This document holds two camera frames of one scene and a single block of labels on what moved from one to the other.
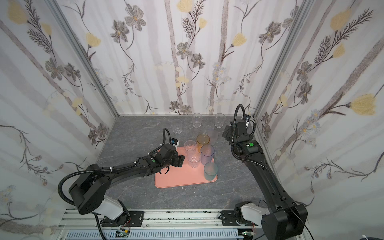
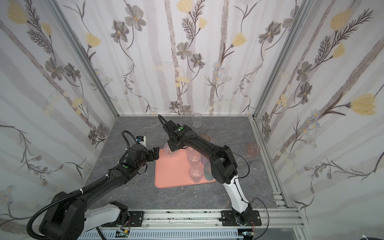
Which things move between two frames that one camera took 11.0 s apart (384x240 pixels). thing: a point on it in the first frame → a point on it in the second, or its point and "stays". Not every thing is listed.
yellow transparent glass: (201, 140) stays
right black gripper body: (227, 133) → (173, 144)
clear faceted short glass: (193, 157) stays
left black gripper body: (180, 160) → (154, 153)
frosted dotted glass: (213, 133) stays
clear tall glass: (219, 120) → (196, 173)
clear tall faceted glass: (196, 118) stays
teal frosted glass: (210, 170) stays
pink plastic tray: (183, 175) stays
